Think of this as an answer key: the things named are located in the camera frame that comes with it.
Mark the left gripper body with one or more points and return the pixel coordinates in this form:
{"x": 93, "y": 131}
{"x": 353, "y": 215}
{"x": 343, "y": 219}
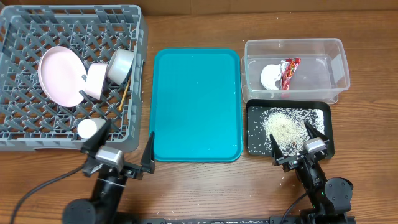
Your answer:
{"x": 132, "y": 170}

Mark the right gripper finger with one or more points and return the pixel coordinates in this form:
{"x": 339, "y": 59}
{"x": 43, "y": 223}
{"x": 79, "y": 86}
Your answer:
{"x": 314, "y": 133}
{"x": 277, "y": 154}

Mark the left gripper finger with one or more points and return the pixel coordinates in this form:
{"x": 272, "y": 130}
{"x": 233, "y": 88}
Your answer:
{"x": 148, "y": 157}
{"x": 94, "y": 143}

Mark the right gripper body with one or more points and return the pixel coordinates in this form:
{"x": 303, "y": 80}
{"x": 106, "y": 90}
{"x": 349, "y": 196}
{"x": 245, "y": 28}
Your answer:
{"x": 298, "y": 157}

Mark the white cup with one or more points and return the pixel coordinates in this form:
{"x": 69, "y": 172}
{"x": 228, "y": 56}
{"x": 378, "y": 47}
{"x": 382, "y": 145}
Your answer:
{"x": 88, "y": 127}

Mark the white rice grains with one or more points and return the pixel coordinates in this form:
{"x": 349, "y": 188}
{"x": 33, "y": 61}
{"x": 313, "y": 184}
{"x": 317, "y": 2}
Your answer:
{"x": 287, "y": 125}

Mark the wooden chopstick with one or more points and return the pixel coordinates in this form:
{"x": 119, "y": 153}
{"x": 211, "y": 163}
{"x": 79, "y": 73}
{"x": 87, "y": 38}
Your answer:
{"x": 124, "y": 94}

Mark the pink saucer plate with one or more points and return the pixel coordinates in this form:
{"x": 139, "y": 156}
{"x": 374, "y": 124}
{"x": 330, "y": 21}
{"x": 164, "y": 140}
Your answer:
{"x": 95, "y": 80}

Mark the red snack wrapper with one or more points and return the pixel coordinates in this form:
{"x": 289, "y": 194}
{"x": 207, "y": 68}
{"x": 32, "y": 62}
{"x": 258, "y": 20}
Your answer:
{"x": 287, "y": 70}

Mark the white napkin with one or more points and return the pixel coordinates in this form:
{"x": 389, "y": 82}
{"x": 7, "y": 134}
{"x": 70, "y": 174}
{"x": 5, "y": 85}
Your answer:
{"x": 270, "y": 75}

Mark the white round plate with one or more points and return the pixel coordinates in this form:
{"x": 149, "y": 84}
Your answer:
{"x": 60, "y": 74}

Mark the grey-green bowl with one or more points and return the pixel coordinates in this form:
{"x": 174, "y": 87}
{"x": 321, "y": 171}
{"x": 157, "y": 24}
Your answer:
{"x": 120, "y": 65}

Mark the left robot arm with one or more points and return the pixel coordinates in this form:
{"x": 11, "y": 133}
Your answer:
{"x": 102, "y": 206}

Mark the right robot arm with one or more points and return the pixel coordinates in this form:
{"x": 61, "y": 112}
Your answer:
{"x": 330, "y": 198}

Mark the black waste tray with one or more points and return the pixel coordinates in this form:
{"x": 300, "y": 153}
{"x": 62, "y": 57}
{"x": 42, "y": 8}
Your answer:
{"x": 303, "y": 105}

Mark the clear plastic waste bin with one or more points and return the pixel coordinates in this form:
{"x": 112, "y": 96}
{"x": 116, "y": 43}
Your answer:
{"x": 322, "y": 74}

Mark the teal serving tray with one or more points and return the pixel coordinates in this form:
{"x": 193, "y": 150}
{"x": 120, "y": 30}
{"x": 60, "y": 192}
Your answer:
{"x": 196, "y": 111}

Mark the grey plastic dish rack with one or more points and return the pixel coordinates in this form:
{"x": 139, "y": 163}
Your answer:
{"x": 29, "y": 119}

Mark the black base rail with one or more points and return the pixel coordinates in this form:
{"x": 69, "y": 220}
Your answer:
{"x": 135, "y": 220}

